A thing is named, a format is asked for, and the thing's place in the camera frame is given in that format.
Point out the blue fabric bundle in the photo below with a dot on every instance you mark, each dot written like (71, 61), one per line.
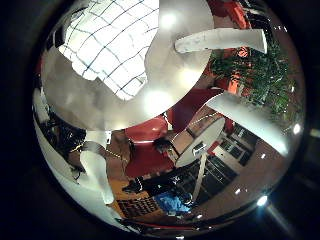
(171, 203)

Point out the round white side table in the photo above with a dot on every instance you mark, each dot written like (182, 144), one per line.
(213, 130)

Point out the large red sofa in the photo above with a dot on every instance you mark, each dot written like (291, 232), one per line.
(186, 106)

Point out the red orange furniture piece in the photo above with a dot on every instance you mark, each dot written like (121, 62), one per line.
(238, 15)

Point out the orange wooden platform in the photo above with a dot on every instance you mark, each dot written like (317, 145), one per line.
(120, 191)

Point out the green leafy plant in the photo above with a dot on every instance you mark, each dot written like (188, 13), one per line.
(266, 80)

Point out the small grey device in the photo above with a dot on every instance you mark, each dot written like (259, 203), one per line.
(200, 149)

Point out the orange plant pot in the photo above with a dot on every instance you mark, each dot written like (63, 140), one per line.
(235, 85)

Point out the dark grid floor mat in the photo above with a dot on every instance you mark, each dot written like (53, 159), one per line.
(136, 206)

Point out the red upholstered seat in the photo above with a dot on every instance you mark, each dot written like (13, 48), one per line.
(146, 160)

